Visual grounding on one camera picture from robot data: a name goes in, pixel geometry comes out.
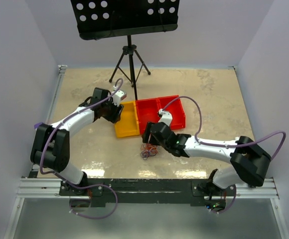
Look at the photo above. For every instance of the aluminium front rail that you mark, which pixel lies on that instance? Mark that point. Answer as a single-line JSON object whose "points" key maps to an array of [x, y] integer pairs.
{"points": [[36, 188]]}

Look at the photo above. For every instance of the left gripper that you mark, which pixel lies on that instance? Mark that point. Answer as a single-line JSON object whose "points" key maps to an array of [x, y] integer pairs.
{"points": [[115, 116]]}

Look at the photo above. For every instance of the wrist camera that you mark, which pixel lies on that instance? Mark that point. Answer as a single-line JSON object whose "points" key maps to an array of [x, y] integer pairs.
{"points": [[118, 97], [165, 117]]}

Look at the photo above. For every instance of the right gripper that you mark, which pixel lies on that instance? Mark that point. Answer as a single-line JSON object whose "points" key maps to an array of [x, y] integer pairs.
{"points": [[147, 132]]}

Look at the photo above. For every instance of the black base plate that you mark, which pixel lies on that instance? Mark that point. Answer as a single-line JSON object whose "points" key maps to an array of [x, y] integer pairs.
{"points": [[195, 192]]}

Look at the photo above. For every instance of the aluminium left rail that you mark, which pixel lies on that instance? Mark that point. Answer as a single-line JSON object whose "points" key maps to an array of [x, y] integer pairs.
{"points": [[61, 73]]}

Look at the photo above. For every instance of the yellow plastic bin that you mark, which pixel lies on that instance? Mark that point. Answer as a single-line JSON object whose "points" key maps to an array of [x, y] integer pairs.
{"points": [[129, 124]]}

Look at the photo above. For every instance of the aluminium rail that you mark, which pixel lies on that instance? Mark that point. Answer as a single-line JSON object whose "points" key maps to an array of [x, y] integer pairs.
{"points": [[36, 188], [61, 73]]}

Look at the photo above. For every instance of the black music stand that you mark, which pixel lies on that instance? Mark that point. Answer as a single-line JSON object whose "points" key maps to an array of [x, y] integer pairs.
{"points": [[100, 19]]}

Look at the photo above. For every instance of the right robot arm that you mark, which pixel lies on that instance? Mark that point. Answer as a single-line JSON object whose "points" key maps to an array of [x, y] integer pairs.
{"points": [[248, 161]]}

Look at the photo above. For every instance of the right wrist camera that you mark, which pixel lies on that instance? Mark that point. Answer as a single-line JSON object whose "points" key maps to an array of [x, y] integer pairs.
{"points": [[165, 117]]}

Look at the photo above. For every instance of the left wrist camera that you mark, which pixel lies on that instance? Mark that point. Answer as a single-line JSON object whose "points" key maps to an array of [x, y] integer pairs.
{"points": [[118, 97]]}

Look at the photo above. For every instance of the red plastic bin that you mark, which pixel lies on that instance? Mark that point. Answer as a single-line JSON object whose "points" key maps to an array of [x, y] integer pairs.
{"points": [[147, 111], [176, 109]]}

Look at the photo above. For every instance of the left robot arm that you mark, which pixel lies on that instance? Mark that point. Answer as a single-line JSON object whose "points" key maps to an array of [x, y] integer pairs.
{"points": [[51, 146]]}

